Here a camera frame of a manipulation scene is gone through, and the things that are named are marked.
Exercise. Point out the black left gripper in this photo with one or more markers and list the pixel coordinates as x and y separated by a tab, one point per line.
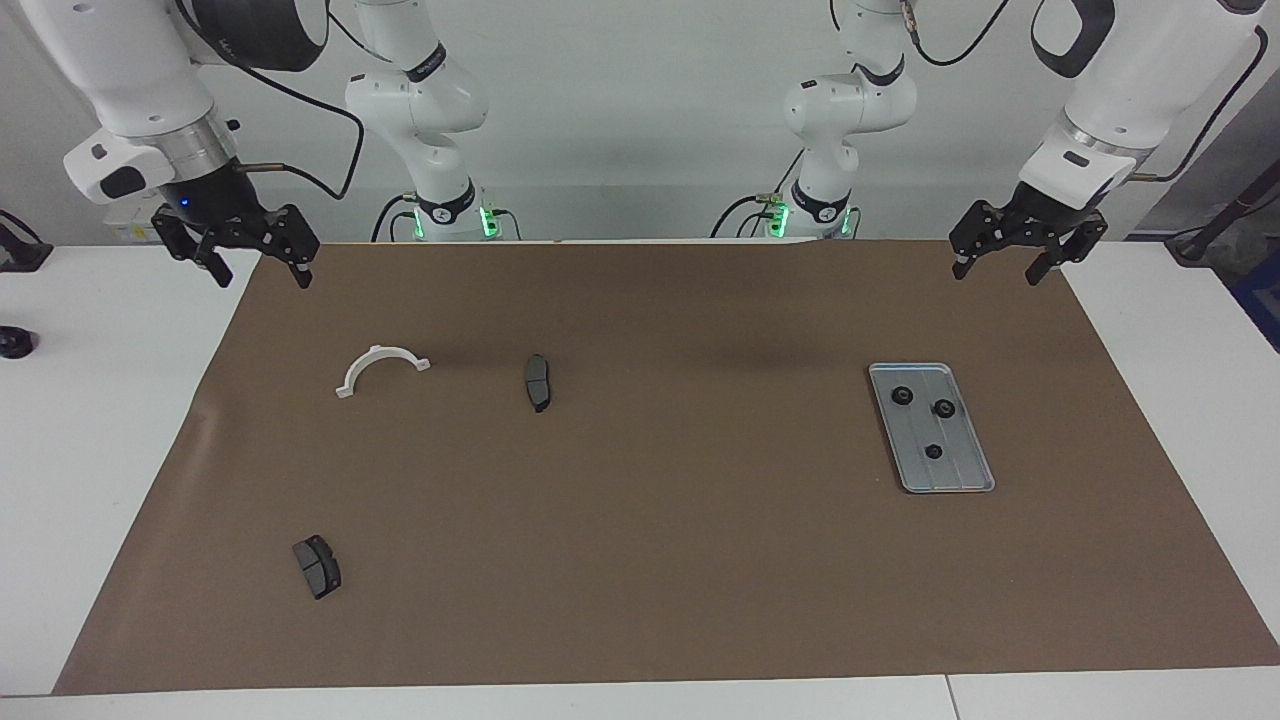
1045	225

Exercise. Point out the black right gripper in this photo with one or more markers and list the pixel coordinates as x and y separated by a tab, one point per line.
210	205

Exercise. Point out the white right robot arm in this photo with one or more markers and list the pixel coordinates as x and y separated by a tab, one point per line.
130	70

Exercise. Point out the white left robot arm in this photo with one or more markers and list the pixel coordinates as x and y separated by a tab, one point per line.
1150	70

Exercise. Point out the silver metal tray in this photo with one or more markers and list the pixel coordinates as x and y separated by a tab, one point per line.
965	470

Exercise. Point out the black stand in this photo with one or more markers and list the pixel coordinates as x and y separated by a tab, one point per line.
1215	225

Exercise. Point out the blue crate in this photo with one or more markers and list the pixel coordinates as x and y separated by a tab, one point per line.
1265	300

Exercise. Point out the black round knob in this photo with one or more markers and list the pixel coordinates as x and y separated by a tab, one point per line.
15	343

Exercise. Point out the dark grey brake pad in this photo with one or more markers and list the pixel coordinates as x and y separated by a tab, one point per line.
537	380
318	570

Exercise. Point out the brown table mat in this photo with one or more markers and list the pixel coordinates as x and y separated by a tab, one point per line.
700	560

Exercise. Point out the white wall socket box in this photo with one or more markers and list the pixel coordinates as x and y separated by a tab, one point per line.
130	232

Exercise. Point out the white curved plastic bracket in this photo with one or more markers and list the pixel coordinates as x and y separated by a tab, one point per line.
372	352

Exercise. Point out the black clamp mount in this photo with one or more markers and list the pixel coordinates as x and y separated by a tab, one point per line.
25	255

